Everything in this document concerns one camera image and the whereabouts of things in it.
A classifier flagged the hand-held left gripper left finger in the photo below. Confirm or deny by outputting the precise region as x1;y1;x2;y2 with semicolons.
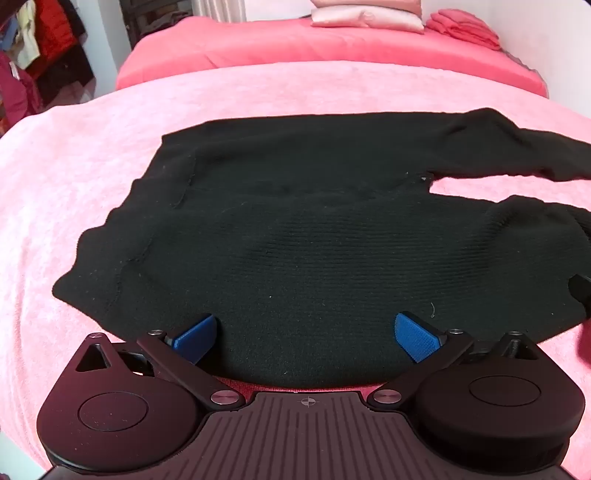
74;313;247;409

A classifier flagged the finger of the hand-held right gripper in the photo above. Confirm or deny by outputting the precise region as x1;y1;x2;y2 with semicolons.
569;273;591;320

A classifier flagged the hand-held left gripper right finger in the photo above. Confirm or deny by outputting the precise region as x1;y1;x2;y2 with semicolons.
368;312;546;409

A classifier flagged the light pink fleece blanket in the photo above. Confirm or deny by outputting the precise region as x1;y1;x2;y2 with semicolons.
0;60;591;468

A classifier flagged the folded red cloth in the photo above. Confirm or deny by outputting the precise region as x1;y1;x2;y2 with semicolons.
425;10;502;51

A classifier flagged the pink satin pillow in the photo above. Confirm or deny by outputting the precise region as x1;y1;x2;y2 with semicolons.
311;7;425;34
311;0;424;14

